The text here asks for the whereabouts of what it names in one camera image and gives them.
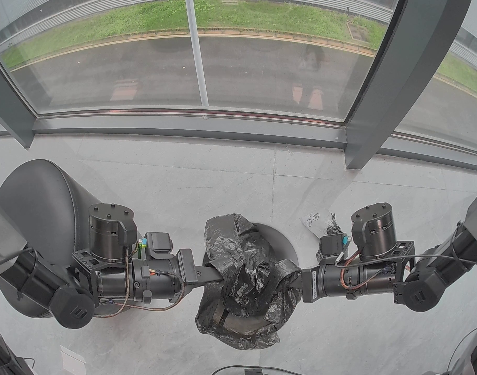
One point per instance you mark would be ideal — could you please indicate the window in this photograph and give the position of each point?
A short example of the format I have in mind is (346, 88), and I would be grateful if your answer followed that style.
(195, 53)

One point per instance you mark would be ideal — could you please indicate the white trash bin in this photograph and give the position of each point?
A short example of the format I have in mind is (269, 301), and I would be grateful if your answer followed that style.
(281, 244)

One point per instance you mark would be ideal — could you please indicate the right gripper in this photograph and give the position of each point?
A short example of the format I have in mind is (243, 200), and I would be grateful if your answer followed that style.
(332, 281)

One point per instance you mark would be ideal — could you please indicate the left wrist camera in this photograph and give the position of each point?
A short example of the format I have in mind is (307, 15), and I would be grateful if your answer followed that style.
(159, 243)

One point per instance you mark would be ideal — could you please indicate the clear printed wrapper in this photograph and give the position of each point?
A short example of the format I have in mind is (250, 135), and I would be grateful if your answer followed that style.
(312, 221)

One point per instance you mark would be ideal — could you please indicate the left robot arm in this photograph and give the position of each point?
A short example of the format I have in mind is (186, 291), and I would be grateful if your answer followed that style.
(109, 232)

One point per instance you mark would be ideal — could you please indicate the dark grey round chair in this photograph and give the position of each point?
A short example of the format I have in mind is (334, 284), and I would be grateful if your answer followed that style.
(39, 209)

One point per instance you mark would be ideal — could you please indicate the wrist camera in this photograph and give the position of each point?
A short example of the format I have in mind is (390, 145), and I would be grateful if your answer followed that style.
(332, 246)
(159, 243)

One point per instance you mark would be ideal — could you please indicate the black plastic bag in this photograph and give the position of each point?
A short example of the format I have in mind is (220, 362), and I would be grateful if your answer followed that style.
(242, 272)

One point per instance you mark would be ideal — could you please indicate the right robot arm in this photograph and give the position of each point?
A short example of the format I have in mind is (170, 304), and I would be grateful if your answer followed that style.
(375, 229)

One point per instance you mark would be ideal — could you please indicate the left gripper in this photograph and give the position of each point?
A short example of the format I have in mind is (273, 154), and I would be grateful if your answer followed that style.
(160, 279)

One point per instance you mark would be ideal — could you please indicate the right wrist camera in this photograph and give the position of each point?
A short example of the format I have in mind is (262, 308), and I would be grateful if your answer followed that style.
(332, 246)

